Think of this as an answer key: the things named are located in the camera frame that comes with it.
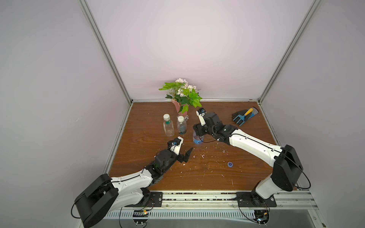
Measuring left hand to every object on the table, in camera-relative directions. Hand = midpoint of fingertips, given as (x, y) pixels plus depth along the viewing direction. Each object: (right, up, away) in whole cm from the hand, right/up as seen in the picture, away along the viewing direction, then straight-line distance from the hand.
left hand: (187, 144), depth 79 cm
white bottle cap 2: (-4, +14, +10) cm, 18 cm away
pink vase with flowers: (-3, +29, +5) cm, 29 cm away
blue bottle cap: (+26, -14, +6) cm, 30 cm away
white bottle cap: (-13, +15, +6) cm, 21 cm away
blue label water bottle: (+6, +1, +11) cm, 12 cm away
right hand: (+7, +13, +3) cm, 15 cm away
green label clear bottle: (-12, +10, +12) cm, 20 cm away
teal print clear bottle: (-4, +9, +16) cm, 19 cm away
